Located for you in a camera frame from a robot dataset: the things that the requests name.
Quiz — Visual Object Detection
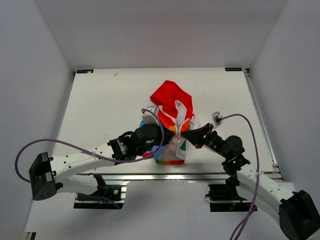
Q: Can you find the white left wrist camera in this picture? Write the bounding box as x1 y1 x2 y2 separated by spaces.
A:
141 105 160 125

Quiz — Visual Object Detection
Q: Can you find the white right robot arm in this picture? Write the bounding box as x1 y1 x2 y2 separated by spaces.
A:
182 123 320 240

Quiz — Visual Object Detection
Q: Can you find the aluminium front rail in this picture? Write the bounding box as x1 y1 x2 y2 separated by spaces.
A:
98 173 230 181

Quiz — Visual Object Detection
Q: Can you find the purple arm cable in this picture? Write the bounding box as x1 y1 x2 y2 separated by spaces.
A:
217 113 260 240
14 108 166 210

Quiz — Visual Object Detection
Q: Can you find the left blue corner label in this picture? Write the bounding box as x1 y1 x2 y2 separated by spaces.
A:
76 69 94 74

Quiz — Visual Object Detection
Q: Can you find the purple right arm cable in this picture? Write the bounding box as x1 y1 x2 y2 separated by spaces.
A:
217 113 260 240

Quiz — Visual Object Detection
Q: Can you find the right blue corner label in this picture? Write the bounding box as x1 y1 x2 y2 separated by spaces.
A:
224 67 243 72

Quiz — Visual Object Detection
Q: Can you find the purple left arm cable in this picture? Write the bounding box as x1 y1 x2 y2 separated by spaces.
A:
14 108 166 210

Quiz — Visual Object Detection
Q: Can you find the aluminium rail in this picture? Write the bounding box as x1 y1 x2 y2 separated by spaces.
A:
243 68 279 168
98 173 230 181

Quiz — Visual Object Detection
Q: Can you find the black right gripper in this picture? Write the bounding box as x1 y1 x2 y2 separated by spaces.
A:
181 123 230 159

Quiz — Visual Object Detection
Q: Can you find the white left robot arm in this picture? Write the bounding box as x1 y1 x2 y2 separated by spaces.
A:
28 123 174 201

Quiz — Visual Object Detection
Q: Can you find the blue corner label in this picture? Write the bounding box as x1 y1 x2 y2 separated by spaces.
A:
76 69 94 74
224 67 243 72

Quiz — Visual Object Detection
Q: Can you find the rainbow red kids jacket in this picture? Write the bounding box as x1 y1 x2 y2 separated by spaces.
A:
142 80 208 166

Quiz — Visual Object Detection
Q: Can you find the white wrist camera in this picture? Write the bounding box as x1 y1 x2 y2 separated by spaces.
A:
211 111 223 126
141 105 160 125

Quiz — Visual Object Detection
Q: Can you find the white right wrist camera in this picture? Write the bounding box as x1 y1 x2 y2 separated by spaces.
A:
211 111 223 126

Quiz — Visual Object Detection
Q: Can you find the aluminium right side rail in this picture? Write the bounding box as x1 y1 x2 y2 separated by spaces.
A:
243 68 279 168

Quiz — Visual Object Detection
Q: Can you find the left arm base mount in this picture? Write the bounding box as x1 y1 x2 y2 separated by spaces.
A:
73 174 127 210

